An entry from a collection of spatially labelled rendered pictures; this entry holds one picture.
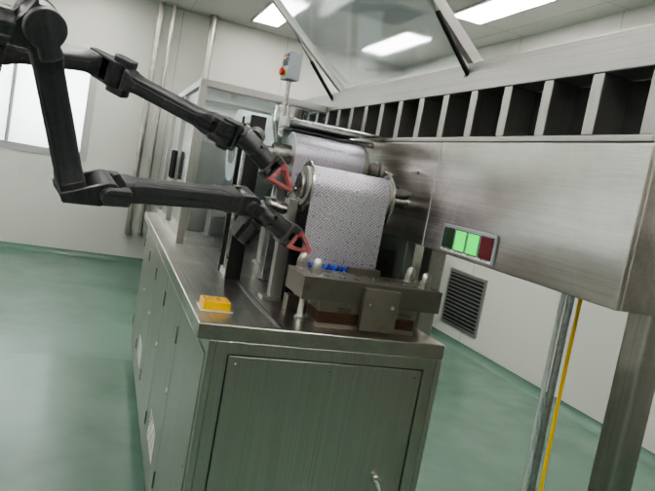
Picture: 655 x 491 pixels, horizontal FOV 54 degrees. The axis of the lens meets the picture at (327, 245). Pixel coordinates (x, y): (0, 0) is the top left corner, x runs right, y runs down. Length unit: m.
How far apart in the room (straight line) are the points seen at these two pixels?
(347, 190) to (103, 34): 5.74
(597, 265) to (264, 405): 0.84
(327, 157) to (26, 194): 5.56
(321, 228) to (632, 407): 0.91
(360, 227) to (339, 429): 0.57
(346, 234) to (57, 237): 5.74
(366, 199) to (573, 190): 0.69
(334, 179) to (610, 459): 0.98
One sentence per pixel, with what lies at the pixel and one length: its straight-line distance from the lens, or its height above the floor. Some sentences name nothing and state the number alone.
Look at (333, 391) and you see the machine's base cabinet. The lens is 1.66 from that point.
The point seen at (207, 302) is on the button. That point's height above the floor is 0.92.
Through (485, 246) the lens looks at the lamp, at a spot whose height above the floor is 1.19.
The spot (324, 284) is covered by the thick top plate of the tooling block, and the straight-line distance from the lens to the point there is 1.63.
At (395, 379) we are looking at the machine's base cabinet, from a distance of 1.72.
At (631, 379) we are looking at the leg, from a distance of 1.43.
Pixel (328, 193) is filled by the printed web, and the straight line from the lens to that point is 1.81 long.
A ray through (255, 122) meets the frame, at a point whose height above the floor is 1.42.
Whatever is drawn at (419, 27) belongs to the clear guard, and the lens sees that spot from 1.97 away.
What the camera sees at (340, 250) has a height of 1.08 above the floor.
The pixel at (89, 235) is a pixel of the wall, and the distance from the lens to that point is 7.34.
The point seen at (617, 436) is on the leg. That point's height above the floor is 0.88.
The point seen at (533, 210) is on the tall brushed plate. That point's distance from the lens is 1.44.
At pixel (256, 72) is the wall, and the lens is 7.48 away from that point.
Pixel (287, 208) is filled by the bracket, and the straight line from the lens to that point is 1.86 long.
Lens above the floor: 1.27
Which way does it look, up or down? 6 degrees down
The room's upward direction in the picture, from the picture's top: 10 degrees clockwise
